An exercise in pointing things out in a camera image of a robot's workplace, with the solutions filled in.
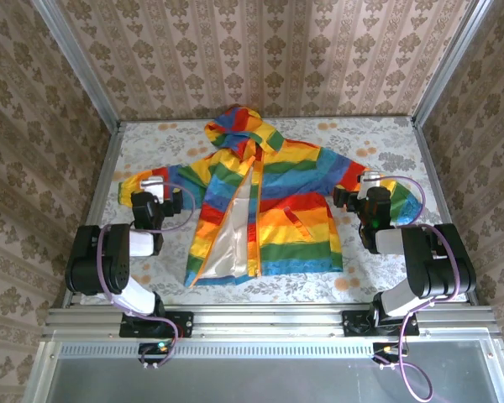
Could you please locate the rainbow striped hooded jacket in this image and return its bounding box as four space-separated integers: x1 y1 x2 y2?
118 105 421 289

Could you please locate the floral patterned tablecloth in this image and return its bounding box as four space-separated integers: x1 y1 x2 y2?
81 117 471 306

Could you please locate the aluminium mounting beam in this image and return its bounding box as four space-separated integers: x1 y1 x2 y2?
41 305 501 342

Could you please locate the grey vented metal tray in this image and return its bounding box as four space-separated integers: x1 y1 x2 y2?
23 339 504 403

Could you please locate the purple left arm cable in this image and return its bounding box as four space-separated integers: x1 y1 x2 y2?
97 182 197 370

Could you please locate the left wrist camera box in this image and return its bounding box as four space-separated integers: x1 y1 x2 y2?
139 176 172 205

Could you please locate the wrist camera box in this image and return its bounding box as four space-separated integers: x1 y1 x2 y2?
139 176 172 205
358 170 384 199

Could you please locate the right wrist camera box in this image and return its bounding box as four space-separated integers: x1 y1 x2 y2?
358 170 384 199

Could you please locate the aluminium table side rail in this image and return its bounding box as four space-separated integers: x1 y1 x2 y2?
410 117 478 306
62 121 123 307

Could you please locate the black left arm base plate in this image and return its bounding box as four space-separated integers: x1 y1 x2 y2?
119 311 195 339

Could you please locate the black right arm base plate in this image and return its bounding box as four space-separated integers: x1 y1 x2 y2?
343 309 421 338

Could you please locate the aluminium frame post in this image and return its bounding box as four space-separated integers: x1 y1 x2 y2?
411 0 493 127
35 0 123 127

